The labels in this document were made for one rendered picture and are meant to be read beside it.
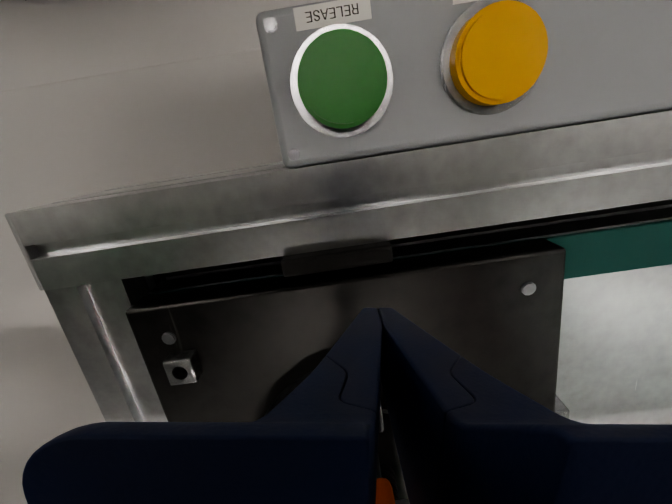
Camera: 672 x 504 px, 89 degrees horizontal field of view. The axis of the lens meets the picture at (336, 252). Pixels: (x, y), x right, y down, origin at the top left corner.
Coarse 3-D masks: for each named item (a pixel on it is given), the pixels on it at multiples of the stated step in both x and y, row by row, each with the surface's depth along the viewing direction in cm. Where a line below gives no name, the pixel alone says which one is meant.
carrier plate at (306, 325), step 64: (448, 256) 19; (512, 256) 18; (128, 320) 19; (192, 320) 19; (256, 320) 19; (320, 320) 19; (448, 320) 19; (512, 320) 19; (192, 384) 20; (256, 384) 20; (512, 384) 20
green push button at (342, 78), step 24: (312, 48) 14; (336, 48) 15; (360, 48) 15; (312, 72) 15; (336, 72) 15; (360, 72) 15; (384, 72) 15; (312, 96) 15; (336, 96) 15; (360, 96) 15; (336, 120) 15; (360, 120) 16
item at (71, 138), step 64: (192, 64) 25; (256, 64) 25; (0, 128) 26; (64, 128) 26; (128, 128) 26; (192, 128) 26; (256, 128) 26; (0, 192) 27; (64, 192) 27; (0, 256) 29; (0, 320) 31; (0, 384) 33; (64, 384) 33; (0, 448) 36
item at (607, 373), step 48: (432, 240) 23; (480, 240) 21; (528, 240) 20; (576, 240) 20; (624, 240) 20; (192, 288) 21; (576, 288) 24; (624, 288) 24; (576, 336) 26; (624, 336) 26; (576, 384) 27; (624, 384) 27
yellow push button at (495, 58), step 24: (504, 0) 14; (480, 24) 14; (504, 24) 14; (528, 24) 14; (456, 48) 15; (480, 48) 15; (504, 48) 15; (528, 48) 15; (456, 72) 15; (480, 72) 15; (504, 72) 15; (528, 72) 15; (480, 96) 15; (504, 96) 15
